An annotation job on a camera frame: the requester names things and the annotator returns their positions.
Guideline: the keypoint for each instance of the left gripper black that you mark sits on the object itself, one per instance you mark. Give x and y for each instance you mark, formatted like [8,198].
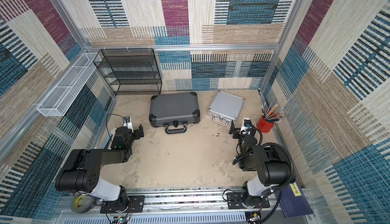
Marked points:
[136,132]

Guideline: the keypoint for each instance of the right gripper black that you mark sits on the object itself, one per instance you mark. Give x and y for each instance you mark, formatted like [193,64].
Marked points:
[236,131]

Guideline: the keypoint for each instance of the dark grey poker case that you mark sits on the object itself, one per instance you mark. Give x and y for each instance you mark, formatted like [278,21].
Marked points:
[174,112]

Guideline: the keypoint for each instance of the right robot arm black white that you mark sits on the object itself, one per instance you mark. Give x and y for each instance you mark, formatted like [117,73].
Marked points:
[272,163]

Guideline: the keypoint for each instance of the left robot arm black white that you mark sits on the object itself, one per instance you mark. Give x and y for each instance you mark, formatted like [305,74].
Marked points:
[81,171]

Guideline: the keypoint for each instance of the silver aluminium poker case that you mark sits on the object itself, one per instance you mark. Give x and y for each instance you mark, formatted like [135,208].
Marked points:
[225,108]

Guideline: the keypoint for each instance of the bundle of coloured pencils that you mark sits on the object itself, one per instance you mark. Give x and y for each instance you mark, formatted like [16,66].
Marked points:
[272,114]

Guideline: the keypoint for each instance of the black mesh shelf rack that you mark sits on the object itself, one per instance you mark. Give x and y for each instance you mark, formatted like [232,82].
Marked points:
[129,71]

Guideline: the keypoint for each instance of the grey tape roll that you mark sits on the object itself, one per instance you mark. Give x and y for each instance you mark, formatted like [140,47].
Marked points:
[82,203]

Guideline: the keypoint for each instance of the dark blue book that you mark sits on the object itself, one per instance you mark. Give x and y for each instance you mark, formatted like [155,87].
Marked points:
[293,202]

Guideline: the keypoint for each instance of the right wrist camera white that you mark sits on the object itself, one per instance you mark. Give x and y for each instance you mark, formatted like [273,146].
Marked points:
[246,126]

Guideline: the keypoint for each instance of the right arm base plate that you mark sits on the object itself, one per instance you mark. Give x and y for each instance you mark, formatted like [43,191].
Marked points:
[239,200]

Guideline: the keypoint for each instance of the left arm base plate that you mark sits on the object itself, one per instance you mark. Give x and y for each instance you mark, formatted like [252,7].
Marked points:
[133,204]

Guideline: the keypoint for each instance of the white mesh wall basket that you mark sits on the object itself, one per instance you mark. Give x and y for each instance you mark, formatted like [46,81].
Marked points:
[62,96]

